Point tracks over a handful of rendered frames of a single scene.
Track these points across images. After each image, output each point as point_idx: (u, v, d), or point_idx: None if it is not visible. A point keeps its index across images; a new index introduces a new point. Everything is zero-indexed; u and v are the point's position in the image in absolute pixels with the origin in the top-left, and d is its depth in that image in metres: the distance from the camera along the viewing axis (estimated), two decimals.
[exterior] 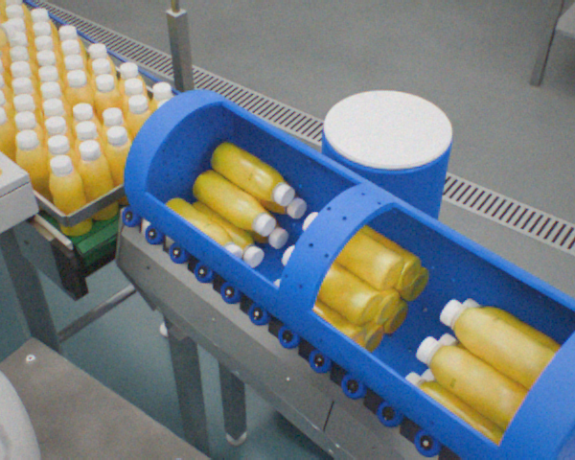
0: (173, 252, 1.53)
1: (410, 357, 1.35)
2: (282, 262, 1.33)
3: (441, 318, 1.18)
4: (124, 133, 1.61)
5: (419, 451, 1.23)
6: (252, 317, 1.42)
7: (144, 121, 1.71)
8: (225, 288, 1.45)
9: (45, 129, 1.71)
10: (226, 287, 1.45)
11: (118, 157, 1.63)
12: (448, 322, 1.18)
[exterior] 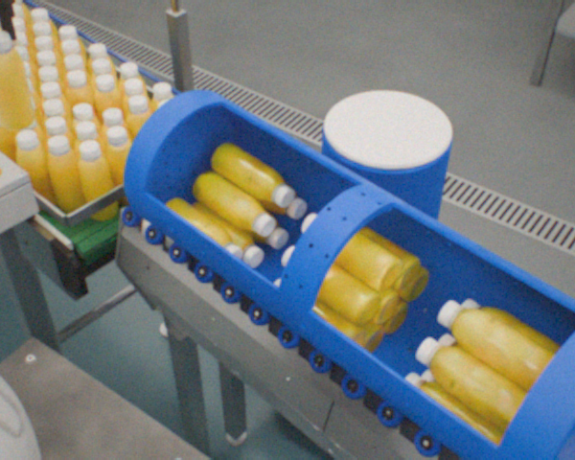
0: (173, 252, 1.53)
1: (410, 357, 1.35)
2: (282, 262, 1.33)
3: (438, 319, 1.19)
4: (124, 133, 1.61)
5: (419, 451, 1.23)
6: (252, 317, 1.42)
7: (144, 121, 1.71)
8: (225, 288, 1.45)
9: (45, 129, 1.71)
10: (226, 287, 1.45)
11: (118, 157, 1.63)
12: (445, 323, 1.18)
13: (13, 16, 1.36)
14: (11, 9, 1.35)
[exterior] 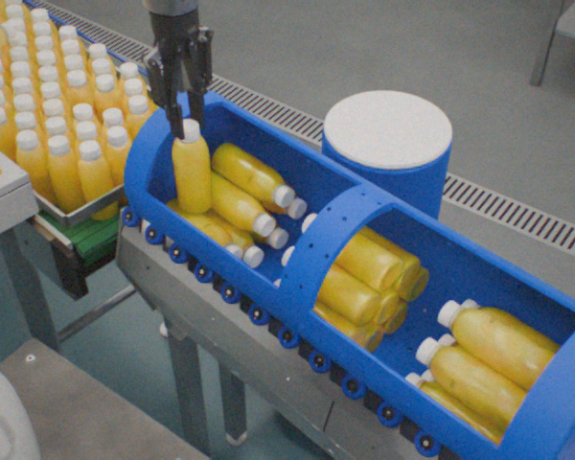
0: (173, 252, 1.53)
1: (410, 357, 1.35)
2: (282, 262, 1.33)
3: (438, 319, 1.19)
4: (124, 133, 1.61)
5: (419, 451, 1.23)
6: (252, 317, 1.42)
7: (144, 121, 1.71)
8: (225, 288, 1.45)
9: (45, 129, 1.71)
10: (226, 287, 1.45)
11: (118, 157, 1.63)
12: (445, 323, 1.18)
13: (203, 105, 1.35)
14: (202, 99, 1.34)
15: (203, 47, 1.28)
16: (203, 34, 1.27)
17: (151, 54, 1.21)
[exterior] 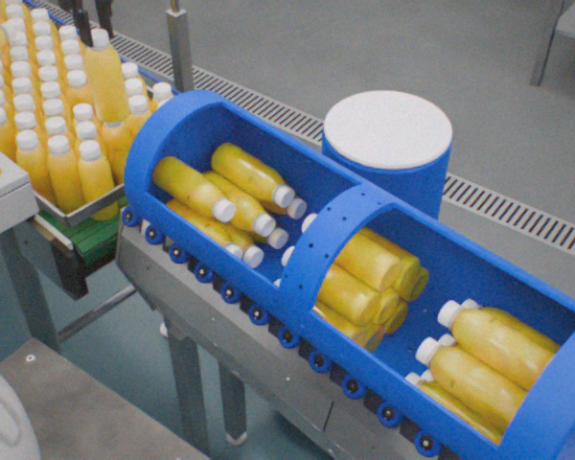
0: (173, 252, 1.53)
1: (410, 357, 1.35)
2: (282, 262, 1.33)
3: (438, 319, 1.19)
4: (105, 35, 1.46)
5: (419, 451, 1.23)
6: (252, 317, 1.42)
7: (144, 121, 1.71)
8: (225, 288, 1.45)
9: (45, 129, 1.71)
10: (226, 287, 1.45)
11: (100, 63, 1.48)
12: (445, 323, 1.18)
13: (111, 15, 1.46)
14: (109, 9, 1.45)
15: None
16: None
17: None
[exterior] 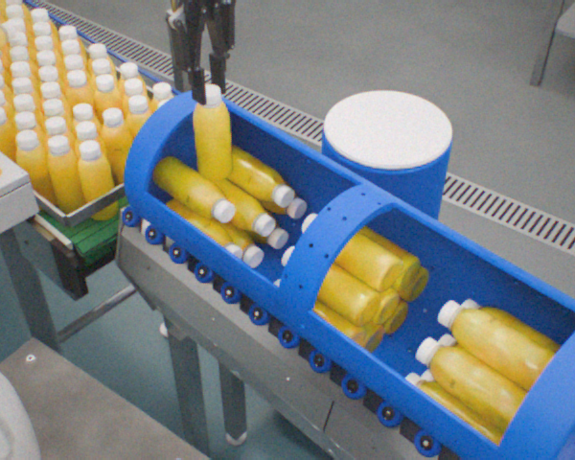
0: (173, 252, 1.53)
1: (410, 357, 1.35)
2: (282, 262, 1.33)
3: (438, 319, 1.19)
4: (218, 92, 1.35)
5: (419, 451, 1.23)
6: (252, 317, 1.42)
7: (144, 121, 1.71)
8: (225, 288, 1.45)
9: (45, 129, 1.71)
10: (226, 287, 1.45)
11: (211, 121, 1.36)
12: (445, 323, 1.18)
13: (225, 71, 1.35)
14: (224, 63, 1.34)
15: (227, 10, 1.28)
16: None
17: (176, 14, 1.21)
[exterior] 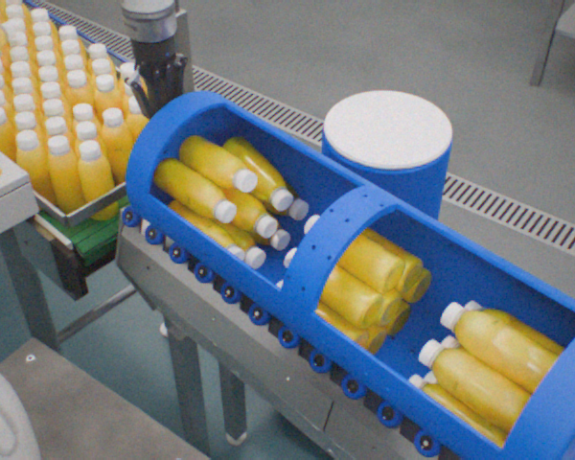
0: (173, 251, 1.53)
1: (413, 359, 1.35)
2: (284, 264, 1.33)
3: (441, 321, 1.19)
4: (253, 189, 1.42)
5: (417, 449, 1.23)
6: (251, 315, 1.42)
7: (144, 121, 1.71)
8: (226, 287, 1.45)
9: (45, 129, 1.71)
10: (227, 287, 1.45)
11: (226, 188, 1.44)
12: (448, 325, 1.18)
13: None
14: None
15: None
16: (133, 79, 1.38)
17: (177, 54, 1.42)
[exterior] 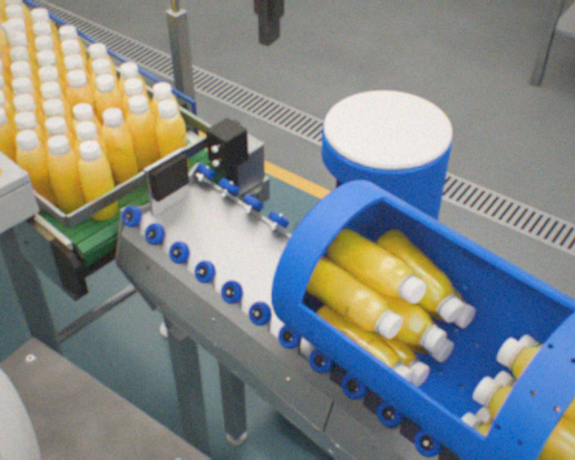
0: (178, 255, 1.52)
1: None
2: (473, 396, 1.13)
3: None
4: (421, 298, 1.23)
5: (435, 452, 1.21)
6: (253, 308, 1.42)
7: (144, 121, 1.71)
8: (227, 297, 1.45)
9: (45, 129, 1.71)
10: (226, 296, 1.45)
11: (388, 296, 1.25)
12: None
13: None
14: None
15: None
16: None
17: None
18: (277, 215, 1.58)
